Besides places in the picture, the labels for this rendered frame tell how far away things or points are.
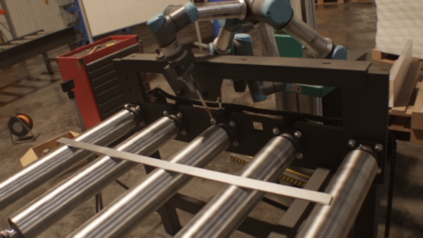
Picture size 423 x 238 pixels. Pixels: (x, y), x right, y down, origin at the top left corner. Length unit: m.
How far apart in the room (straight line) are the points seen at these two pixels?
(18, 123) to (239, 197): 3.73
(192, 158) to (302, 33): 0.73
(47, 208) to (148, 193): 0.37
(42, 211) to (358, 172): 1.04
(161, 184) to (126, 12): 4.95
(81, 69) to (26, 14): 8.58
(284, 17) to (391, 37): 3.30
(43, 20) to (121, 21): 6.39
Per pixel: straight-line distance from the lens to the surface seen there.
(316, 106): 2.17
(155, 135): 1.56
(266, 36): 1.76
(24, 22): 11.86
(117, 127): 1.79
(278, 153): 1.23
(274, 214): 2.35
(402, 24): 4.61
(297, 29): 1.58
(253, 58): 1.37
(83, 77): 3.44
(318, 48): 1.68
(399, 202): 2.44
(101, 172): 1.41
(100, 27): 5.90
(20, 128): 4.55
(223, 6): 1.55
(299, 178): 2.08
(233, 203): 1.04
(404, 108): 2.95
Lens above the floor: 1.56
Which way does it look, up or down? 24 degrees down
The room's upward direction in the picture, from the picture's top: 10 degrees counter-clockwise
